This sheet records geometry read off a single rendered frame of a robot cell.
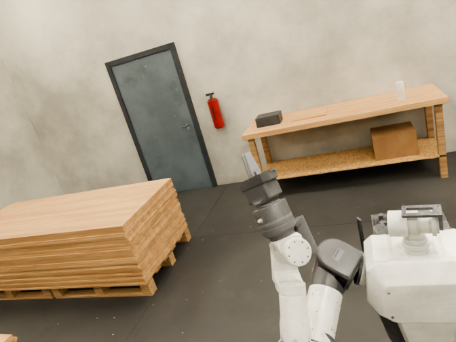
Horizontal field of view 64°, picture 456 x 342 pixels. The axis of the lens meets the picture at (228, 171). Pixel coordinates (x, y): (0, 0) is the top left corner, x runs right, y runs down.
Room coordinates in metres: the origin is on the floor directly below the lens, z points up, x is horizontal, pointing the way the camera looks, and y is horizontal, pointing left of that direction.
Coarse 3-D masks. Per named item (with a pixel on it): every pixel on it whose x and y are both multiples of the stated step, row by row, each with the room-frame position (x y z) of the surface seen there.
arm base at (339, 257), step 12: (324, 240) 0.90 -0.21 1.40; (336, 240) 0.89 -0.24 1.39; (324, 252) 0.87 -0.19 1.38; (336, 252) 0.86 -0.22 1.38; (348, 252) 0.86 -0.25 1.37; (360, 252) 0.85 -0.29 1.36; (324, 264) 0.84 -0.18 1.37; (336, 264) 0.83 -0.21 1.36; (348, 264) 0.83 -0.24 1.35; (348, 276) 0.80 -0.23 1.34
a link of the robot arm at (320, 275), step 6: (318, 264) 0.87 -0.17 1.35; (318, 270) 0.85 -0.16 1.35; (324, 270) 0.84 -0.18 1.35; (312, 276) 0.86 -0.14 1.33; (318, 276) 0.84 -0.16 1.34; (324, 276) 0.83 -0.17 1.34; (330, 276) 0.82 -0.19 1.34; (336, 276) 0.85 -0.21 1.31; (312, 282) 0.84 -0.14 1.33; (318, 282) 0.82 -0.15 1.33; (324, 282) 0.81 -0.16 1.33; (330, 282) 0.81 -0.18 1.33; (336, 282) 0.81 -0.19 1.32; (336, 288) 0.80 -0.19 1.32; (342, 288) 0.81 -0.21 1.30; (342, 294) 0.80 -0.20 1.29
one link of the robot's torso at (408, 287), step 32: (384, 224) 0.95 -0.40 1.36; (448, 224) 0.86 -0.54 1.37; (384, 256) 0.80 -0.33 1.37; (416, 256) 0.77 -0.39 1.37; (448, 256) 0.73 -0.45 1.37; (384, 288) 0.74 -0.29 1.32; (416, 288) 0.72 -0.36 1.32; (448, 288) 0.69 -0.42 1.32; (384, 320) 0.79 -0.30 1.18; (416, 320) 0.72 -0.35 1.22; (448, 320) 0.69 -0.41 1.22
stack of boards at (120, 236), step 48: (96, 192) 4.16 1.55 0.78; (144, 192) 3.66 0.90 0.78; (0, 240) 3.50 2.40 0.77; (48, 240) 3.29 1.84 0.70; (96, 240) 3.07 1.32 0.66; (144, 240) 3.15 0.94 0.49; (0, 288) 3.68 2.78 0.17; (48, 288) 3.40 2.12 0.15; (96, 288) 3.20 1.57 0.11; (144, 288) 3.00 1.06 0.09
